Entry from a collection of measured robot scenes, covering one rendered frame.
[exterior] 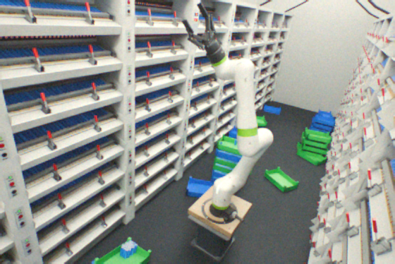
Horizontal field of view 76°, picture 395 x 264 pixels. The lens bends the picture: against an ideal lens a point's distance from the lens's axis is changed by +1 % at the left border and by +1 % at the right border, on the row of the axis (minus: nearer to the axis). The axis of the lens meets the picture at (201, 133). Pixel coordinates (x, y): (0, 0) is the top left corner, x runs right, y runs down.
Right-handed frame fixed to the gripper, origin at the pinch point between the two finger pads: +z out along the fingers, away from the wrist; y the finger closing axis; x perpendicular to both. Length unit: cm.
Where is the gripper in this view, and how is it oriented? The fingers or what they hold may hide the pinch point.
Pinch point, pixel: (192, 13)
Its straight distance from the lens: 132.6
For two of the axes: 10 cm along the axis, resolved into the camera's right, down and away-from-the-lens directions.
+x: 7.0, 1.1, -7.1
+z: -5.0, -6.3, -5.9
